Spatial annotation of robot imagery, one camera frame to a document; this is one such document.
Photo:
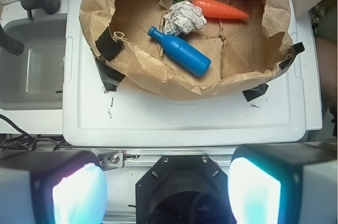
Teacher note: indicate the crumpled white paper ball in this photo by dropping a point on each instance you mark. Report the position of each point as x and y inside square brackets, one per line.
[183, 18]

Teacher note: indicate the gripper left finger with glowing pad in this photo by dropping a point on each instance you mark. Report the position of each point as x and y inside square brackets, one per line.
[52, 187]

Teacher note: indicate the grey toy sink basin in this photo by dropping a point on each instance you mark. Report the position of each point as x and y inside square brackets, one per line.
[31, 83]

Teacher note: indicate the black octagonal mount plate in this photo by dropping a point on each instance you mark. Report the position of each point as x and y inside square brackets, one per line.
[183, 189]

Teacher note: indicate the aluminium rail with bracket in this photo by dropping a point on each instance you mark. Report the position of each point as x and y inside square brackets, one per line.
[111, 159]

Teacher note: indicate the white plastic tray lid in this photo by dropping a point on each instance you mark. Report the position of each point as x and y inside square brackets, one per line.
[93, 116]

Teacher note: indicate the blue plastic toy bottle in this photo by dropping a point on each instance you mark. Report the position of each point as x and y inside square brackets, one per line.
[182, 52]

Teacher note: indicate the orange toy carrot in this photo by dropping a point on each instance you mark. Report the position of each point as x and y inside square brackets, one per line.
[216, 9]

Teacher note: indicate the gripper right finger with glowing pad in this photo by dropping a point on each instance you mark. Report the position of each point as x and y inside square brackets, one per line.
[284, 183]

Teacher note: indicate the brown paper bag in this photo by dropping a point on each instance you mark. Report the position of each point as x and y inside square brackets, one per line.
[244, 53]

